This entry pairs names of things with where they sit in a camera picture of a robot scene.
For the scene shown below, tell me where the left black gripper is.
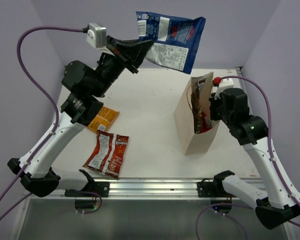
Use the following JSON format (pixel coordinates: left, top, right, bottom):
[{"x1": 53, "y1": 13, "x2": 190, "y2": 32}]
[{"x1": 91, "y1": 34, "x2": 154, "y2": 97}]

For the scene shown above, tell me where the beige paper bag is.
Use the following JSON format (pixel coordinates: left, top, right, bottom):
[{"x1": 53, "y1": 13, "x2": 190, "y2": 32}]
[{"x1": 174, "y1": 72, "x2": 219, "y2": 155}]

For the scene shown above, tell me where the orange snack bag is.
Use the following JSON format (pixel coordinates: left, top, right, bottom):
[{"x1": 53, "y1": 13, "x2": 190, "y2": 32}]
[{"x1": 87, "y1": 106, "x2": 120, "y2": 133}]

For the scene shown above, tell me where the brown snack bag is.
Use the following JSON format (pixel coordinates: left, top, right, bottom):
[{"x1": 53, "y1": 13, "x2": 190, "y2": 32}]
[{"x1": 190, "y1": 76, "x2": 206, "y2": 134}]

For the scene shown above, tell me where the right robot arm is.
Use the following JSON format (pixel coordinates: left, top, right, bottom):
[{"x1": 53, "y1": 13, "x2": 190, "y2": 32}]
[{"x1": 209, "y1": 87, "x2": 300, "y2": 230}]

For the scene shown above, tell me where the right black base bracket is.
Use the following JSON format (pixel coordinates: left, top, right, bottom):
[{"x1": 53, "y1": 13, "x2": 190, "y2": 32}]
[{"x1": 196, "y1": 178, "x2": 228, "y2": 198}]

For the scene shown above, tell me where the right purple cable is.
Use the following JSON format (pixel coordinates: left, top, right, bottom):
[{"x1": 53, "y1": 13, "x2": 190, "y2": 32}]
[{"x1": 222, "y1": 74, "x2": 300, "y2": 231}]

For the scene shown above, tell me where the red Doritos bag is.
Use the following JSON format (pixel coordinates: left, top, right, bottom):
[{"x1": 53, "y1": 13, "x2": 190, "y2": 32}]
[{"x1": 83, "y1": 130, "x2": 130, "y2": 179}]

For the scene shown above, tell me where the pink snack bag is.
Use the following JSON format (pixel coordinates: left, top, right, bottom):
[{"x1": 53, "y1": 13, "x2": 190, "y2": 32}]
[{"x1": 199, "y1": 111, "x2": 212, "y2": 134}]

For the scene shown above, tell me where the black base bracket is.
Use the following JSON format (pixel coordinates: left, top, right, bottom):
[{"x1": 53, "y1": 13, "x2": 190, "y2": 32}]
[
  {"x1": 64, "y1": 181, "x2": 110, "y2": 198},
  {"x1": 196, "y1": 178, "x2": 228, "y2": 198}
]

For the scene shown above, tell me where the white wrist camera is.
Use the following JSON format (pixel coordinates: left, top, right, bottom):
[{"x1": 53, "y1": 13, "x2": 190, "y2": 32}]
[
  {"x1": 84, "y1": 23, "x2": 112, "y2": 55},
  {"x1": 212, "y1": 77, "x2": 234, "y2": 100}
]

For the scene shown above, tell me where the blue Burts crisps bag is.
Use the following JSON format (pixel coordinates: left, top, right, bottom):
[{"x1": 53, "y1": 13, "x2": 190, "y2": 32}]
[{"x1": 136, "y1": 11, "x2": 206, "y2": 74}]

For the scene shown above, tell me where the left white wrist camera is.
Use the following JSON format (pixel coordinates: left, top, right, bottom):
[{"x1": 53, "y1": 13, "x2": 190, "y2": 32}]
[{"x1": 84, "y1": 23, "x2": 112, "y2": 55}]

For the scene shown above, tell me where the aluminium mounting rail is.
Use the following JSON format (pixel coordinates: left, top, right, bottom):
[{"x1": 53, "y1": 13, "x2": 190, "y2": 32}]
[{"x1": 47, "y1": 177, "x2": 265, "y2": 201}]

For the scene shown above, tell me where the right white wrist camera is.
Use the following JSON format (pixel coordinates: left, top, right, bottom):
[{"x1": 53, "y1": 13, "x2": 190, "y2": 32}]
[{"x1": 212, "y1": 77, "x2": 234, "y2": 100}]

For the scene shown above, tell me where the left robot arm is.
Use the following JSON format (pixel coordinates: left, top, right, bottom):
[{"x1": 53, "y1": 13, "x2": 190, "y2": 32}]
[{"x1": 7, "y1": 36, "x2": 154, "y2": 198}]

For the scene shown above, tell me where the left black base bracket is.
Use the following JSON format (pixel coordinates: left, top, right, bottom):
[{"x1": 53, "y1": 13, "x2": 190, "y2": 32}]
[{"x1": 64, "y1": 181, "x2": 110, "y2": 198}]

